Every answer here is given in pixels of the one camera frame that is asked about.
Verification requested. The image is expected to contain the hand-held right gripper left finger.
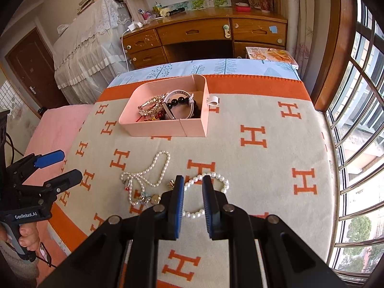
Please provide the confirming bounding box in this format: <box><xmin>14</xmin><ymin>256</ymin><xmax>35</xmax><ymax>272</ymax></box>
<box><xmin>39</xmin><ymin>175</ymin><xmax>185</xmax><ymax>288</ymax></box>

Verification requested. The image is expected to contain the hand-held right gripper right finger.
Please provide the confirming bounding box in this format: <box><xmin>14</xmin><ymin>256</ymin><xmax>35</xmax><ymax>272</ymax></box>
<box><xmin>202</xmin><ymin>175</ymin><xmax>345</xmax><ymax>288</ymax></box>

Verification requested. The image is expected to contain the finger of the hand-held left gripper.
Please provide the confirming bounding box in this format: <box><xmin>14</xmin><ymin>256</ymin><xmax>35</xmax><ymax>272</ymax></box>
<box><xmin>16</xmin><ymin>169</ymin><xmax>84</xmax><ymax>205</ymax></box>
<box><xmin>6</xmin><ymin>149</ymin><xmax>66</xmax><ymax>183</ymax></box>

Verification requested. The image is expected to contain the pearl bracelet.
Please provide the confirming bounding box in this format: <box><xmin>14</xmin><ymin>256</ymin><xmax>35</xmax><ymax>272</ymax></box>
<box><xmin>182</xmin><ymin>172</ymin><xmax>229</xmax><ymax>220</ymax></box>

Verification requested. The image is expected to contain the long pearl necklace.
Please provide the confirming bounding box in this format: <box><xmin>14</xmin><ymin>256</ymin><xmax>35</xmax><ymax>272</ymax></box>
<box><xmin>121</xmin><ymin>151</ymin><xmax>170</xmax><ymax>206</ymax></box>

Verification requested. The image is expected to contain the pink organizer box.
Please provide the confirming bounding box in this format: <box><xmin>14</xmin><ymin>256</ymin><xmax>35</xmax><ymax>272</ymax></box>
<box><xmin>118</xmin><ymin>74</ymin><xmax>210</xmax><ymax>138</ymax></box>

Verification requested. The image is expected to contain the person's left forearm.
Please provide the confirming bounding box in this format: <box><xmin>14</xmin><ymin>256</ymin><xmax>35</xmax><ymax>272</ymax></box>
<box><xmin>0</xmin><ymin>240</ymin><xmax>40</xmax><ymax>288</ymax></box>

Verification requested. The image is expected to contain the gold rhinestone jewelry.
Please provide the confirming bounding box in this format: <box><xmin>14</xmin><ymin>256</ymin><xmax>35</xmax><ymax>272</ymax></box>
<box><xmin>138</xmin><ymin>94</ymin><xmax>166</xmax><ymax>121</ymax></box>

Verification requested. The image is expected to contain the person's left hand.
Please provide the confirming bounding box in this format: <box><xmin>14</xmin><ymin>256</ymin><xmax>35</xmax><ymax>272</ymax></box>
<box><xmin>0</xmin><ymin>224</ymin><xmax>41</xmax><ymax>247</ymax></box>

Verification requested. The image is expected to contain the pink bed sheet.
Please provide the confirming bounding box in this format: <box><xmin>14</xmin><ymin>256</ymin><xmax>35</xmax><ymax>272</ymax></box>
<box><xmin>23</xmin><ymin>104</ymin><xmax>94</xmax><ymax>187</ymax></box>

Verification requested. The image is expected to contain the cream orange letter-print blanket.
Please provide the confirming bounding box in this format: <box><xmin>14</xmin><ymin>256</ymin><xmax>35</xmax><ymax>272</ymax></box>
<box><xmin>48</xmin><ymin>74</ymin><xmax>342</xmax><ymax>288</ymax></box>

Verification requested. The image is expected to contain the brown wooden door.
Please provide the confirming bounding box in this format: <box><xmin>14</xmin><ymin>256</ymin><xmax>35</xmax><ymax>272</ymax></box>
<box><xmin>4</xmin><ymin>27</ymin><xmax>69</xmax><ymax>118</ymax></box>

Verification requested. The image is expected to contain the white lace-covered piano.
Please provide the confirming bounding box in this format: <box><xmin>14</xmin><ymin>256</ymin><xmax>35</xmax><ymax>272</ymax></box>
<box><xmin>52</xmin><ymin>0</ymin><xmax>134</xmax><ymax>105</ymax></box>

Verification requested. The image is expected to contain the blue tree-print bed sheet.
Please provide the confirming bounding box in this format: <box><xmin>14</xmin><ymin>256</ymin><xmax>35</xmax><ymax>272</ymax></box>
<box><xmin>111</xmin><ymin>58</ymin><xmax>302</xmax><ymax>86</ymax></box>

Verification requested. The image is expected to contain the orange snack box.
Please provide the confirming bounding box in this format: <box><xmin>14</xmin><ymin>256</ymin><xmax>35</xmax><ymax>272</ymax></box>
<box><xmin>245</xmin><ymin>46</ymin><xmax>299</xmax><ymax>68</ymax></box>

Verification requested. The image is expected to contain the metal window grille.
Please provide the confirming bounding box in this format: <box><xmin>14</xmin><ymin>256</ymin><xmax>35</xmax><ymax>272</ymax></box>
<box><xmin>326</xmin><ymin>0</ymin><xmax>384</xmax><ymax>278</ymax></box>

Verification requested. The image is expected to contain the wooden desk with drawers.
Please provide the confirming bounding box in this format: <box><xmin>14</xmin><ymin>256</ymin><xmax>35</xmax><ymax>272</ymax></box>
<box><xmin>121</xmin><ymin>11</ymin><xmax>288</xmax><ymax>69</ymax></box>

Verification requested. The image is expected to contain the floral curtain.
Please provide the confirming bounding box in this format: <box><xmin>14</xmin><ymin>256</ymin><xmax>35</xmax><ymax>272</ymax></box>
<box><xmin>280</xmin><ymin>0</ymin><xmax>315</xmax><ymax>75</ymax></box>

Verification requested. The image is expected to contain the black bead bracelet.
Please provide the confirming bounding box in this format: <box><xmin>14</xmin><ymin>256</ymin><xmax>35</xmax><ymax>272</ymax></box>
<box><xmin>167</xmin><ymin>94</ymin><xmax>201</xmax><ymax>119</ymax></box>

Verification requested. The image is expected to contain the white strap watch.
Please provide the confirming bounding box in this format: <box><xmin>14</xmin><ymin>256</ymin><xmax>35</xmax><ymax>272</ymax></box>
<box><xmin>163</xmin><ymin>89</ymin><xmax>196</xmax><ymax>120</ymax></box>

